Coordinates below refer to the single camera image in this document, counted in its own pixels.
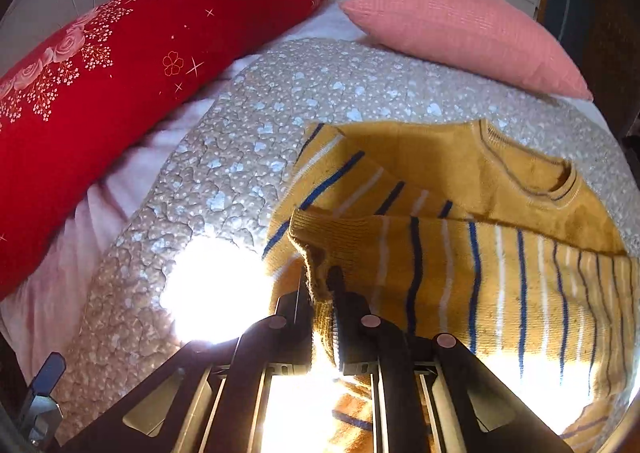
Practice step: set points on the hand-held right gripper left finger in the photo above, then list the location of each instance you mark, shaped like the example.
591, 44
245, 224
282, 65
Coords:
289, 307

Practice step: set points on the grey heart-print quilt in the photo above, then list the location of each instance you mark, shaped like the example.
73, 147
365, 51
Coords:
225, 143

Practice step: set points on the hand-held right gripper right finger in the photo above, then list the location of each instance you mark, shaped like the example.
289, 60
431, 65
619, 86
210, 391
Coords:
346, 303

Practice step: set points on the pink pillow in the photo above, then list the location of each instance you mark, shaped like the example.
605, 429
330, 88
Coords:
465, 28

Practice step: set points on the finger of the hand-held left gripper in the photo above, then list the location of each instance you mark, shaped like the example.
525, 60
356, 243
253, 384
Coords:
46, 375

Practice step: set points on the yellow striped knit sweater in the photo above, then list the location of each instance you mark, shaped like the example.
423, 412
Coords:
450, 253

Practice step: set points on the red floral pillow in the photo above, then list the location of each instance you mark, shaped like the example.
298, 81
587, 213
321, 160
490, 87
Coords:
125, 83

